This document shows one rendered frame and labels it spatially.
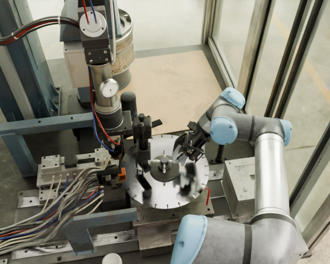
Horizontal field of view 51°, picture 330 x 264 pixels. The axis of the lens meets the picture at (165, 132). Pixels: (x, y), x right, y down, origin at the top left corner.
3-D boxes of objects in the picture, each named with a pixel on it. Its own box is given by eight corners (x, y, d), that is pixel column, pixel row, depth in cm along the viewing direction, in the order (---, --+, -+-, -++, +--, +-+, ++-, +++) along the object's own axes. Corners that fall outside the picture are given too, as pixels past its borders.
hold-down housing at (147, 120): (153, 151, 117) (151, 109, 102) (152, 162, 114) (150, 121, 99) (136, 151, 117) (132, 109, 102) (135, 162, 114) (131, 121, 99)
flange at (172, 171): (144, 162, 129) (144, 157, 127) (172, 152, 132) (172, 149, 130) (156, 185, 123) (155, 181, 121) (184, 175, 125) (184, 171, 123)
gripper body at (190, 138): (176, 154, 114) (196, 131, 107) (178, 138, 121) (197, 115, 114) (195, 164, 116) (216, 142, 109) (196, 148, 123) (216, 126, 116)
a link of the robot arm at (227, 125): (252, 127, 91) (252, 106, 100) (210, 121, 92) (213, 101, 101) (246, 151, 96) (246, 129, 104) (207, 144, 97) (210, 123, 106)
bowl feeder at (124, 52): (134, 60, 202) (129, 2, 175) (140, 96, 182) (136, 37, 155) (81, 66, 199) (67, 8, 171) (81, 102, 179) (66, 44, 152)
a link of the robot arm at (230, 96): (226, 94, 99) (227, 81, 106) (203, 119, 105) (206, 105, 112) (247, 108, 101) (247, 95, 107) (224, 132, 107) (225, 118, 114)
